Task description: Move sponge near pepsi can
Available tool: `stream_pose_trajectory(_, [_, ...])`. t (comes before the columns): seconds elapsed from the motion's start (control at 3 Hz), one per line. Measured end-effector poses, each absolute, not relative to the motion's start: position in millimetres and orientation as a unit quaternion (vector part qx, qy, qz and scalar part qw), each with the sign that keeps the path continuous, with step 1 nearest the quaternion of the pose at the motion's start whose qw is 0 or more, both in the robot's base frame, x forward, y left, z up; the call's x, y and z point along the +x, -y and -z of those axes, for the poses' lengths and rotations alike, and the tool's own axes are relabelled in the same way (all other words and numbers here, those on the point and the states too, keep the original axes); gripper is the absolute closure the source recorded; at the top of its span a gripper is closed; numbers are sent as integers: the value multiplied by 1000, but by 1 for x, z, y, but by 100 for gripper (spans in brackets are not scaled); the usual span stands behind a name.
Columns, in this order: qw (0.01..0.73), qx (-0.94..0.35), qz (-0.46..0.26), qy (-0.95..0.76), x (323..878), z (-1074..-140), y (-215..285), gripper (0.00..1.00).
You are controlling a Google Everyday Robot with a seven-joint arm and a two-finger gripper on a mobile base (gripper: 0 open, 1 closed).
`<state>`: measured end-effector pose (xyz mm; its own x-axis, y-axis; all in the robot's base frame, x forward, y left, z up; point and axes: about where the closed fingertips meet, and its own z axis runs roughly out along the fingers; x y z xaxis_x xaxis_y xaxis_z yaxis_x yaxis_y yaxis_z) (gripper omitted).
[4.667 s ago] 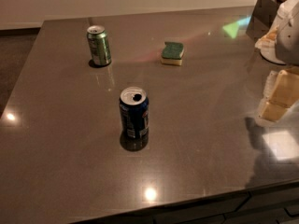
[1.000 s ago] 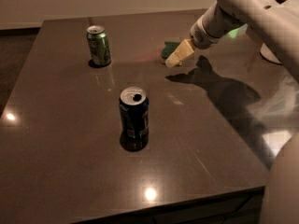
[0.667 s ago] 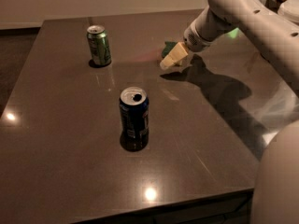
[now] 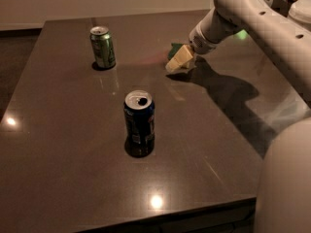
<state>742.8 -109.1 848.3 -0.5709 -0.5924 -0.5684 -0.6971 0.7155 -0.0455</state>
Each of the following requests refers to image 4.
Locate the green and yellow sponge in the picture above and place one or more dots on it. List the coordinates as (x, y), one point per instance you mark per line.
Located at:
(174, 48)

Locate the green soda can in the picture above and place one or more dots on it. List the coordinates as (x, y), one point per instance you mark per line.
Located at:
(102, 45)

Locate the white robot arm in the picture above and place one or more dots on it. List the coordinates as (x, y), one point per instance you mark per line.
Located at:
(284, 196)

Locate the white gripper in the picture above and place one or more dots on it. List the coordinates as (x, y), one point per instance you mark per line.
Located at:
(199, 43)

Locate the dark box in corner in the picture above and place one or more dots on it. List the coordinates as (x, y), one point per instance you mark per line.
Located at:
(281, 6)

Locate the blue pepsi can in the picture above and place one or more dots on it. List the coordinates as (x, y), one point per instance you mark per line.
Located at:
(139, 113)

